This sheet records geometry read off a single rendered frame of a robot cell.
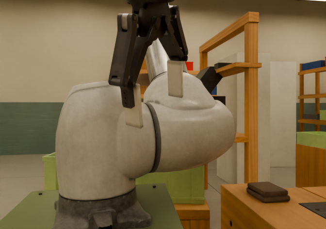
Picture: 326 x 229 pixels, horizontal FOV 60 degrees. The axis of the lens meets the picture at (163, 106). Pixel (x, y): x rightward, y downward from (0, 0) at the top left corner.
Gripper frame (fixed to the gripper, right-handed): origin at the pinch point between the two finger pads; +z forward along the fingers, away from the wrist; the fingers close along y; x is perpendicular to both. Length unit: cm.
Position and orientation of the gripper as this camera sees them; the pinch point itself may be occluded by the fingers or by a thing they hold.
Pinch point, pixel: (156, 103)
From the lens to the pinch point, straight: 48.8
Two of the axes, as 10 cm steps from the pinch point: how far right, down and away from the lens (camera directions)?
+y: 5.1, -3.7, 7.8
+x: -8.6, -1.7, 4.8
